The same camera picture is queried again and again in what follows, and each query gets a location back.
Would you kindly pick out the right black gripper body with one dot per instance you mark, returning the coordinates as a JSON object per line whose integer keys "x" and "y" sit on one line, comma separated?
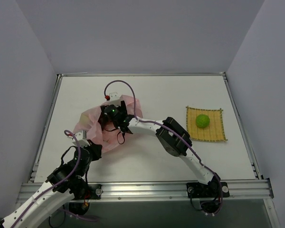
{"x": 104, "y": 109}

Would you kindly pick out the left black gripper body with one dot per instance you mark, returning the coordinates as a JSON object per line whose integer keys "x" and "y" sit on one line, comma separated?
{"x": 95, "y": 147}

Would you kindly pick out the pink plastic bag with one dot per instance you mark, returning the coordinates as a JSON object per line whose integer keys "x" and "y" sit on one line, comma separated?
{"x": 105, "y": 136}

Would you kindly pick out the green fake fruit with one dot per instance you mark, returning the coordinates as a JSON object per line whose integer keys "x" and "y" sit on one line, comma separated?
{"x": 202, "y": 121}

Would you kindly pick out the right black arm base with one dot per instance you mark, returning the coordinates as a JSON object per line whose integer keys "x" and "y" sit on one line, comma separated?
{"x": 207, "y": 198}

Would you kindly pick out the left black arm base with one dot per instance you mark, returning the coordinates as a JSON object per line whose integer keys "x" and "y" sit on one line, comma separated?
{"x": 83, "y": 198}

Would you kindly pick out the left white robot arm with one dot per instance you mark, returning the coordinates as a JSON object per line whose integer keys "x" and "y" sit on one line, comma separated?
{"x": 67, "y": 182}

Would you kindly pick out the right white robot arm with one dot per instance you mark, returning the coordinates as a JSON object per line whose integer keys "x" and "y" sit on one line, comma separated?
{"x": 172, "y": 136}

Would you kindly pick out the yellow bamboo mat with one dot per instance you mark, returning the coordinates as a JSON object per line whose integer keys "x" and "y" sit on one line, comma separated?
{"x": 213, "y": 133}

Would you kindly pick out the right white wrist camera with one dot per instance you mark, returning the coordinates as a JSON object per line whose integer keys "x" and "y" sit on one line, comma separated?
{"x": 113, "y": 99}

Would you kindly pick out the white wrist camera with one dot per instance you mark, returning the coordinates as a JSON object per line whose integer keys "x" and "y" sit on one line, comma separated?
{"x": 113, "y": 99}
{"x": 81, "y": 139}

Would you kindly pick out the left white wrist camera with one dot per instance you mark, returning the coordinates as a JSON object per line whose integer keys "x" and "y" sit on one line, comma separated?
{"x": 81, "y": 139}

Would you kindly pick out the aluminium front rail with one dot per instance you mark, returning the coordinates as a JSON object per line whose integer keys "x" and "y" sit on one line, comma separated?
{"x": 177, "y": 191}

